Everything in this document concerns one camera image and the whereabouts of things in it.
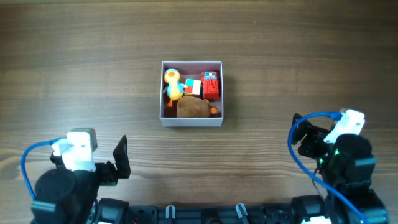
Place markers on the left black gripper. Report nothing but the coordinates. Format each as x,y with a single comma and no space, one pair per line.
109,172

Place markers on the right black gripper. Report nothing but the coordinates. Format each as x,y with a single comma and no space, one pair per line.
314,135

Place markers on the brown plush toy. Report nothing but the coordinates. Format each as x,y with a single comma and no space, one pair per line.
193,107

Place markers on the yellow duck toy blue hat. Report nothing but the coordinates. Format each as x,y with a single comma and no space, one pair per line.
175,90

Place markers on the multicoloured puzzle cube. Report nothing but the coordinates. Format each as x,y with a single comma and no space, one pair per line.
192,87

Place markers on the red toy fire truck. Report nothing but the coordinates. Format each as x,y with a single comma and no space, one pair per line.
210,85

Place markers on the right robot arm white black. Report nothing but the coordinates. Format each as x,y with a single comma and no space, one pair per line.
345,175

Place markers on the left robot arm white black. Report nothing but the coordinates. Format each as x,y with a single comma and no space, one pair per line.
66,196

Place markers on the white box with pink interior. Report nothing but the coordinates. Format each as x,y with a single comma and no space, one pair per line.
192,70

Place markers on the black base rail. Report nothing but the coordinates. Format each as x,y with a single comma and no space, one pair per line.
281,213

